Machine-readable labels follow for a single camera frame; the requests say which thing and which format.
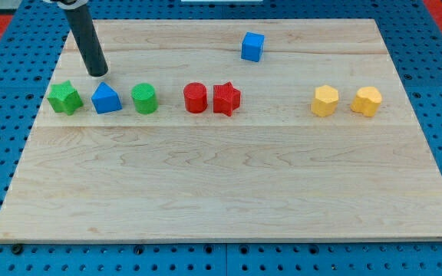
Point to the white rod mount collar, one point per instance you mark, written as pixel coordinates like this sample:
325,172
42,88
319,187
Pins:
67,4

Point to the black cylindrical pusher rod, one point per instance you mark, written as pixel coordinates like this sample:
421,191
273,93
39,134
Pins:
82,27

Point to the blue triangle block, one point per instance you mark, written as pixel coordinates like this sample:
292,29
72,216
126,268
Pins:
105,99

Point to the green star block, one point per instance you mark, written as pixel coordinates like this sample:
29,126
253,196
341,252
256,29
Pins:
64,98

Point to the green cylinder block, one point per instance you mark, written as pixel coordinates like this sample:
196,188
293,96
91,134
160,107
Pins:
144,98

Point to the red cylinder block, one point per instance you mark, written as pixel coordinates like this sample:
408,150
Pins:
195,97

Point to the red star block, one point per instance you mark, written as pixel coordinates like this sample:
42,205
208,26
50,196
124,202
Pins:
226,98

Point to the blue cube block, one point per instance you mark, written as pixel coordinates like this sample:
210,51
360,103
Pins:
252,46

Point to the wooden board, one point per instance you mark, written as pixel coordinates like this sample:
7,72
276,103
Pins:
273,172

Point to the yellow hexagon block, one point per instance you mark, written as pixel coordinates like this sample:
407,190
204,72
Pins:
325,101

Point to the yellow heart block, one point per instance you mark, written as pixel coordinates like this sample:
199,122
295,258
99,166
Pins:
367,101

